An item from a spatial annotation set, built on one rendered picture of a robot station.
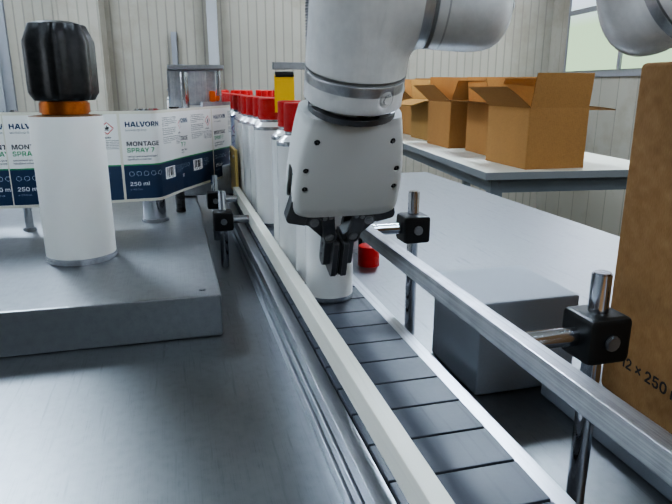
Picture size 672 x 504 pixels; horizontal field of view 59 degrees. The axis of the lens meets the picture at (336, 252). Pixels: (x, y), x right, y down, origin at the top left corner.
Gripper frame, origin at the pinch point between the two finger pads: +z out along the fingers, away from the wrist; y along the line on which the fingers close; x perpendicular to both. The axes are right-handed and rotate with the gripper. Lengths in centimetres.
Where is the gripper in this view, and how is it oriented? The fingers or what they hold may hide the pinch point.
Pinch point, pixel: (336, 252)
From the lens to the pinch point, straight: 60.0
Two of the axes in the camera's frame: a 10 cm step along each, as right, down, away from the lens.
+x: 2.4, 5.7, -7.8
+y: -9.7, 0.7, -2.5
